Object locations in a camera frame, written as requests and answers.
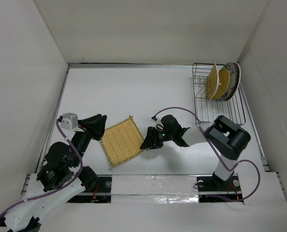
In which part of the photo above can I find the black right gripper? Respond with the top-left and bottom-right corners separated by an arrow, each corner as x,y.
141,127 -> 174,150

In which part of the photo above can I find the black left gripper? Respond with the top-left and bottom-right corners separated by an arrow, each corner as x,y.
72,113 -> 107,166

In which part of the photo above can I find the square bamboo mat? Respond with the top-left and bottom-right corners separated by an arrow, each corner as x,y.
100,116 -> 144,167

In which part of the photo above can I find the rounded bamboo tray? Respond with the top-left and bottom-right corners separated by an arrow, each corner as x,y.
206,63 -> 219,101

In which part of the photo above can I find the round bamboo tray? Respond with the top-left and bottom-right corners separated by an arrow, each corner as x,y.
214,69 -> 230,100

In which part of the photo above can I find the red and teal floral plate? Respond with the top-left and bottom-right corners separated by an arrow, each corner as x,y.
228,62 -> 241,101

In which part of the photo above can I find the blue and white floral plate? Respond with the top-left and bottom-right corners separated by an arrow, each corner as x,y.
221,62 -> 239,101

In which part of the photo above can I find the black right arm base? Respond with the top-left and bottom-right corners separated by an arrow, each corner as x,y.
193,174 -> 243,203

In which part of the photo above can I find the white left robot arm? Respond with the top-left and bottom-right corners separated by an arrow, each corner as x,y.
0,113 -> 107,232

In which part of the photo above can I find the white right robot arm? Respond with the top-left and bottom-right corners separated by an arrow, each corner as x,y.
140,115 -> 251,190

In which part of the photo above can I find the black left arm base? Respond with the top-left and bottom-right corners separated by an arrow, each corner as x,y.
68,175 -> 112,203

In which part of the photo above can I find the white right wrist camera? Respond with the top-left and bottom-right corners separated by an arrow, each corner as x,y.
151,116 -> 161,123

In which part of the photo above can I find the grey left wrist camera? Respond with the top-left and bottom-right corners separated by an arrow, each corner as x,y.
57,113 -> 79,131

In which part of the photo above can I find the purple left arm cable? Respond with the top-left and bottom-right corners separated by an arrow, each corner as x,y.
0,118 -> 84,230

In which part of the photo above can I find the grey wire dish rack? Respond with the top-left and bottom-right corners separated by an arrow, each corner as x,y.
192,63 -> 246,126

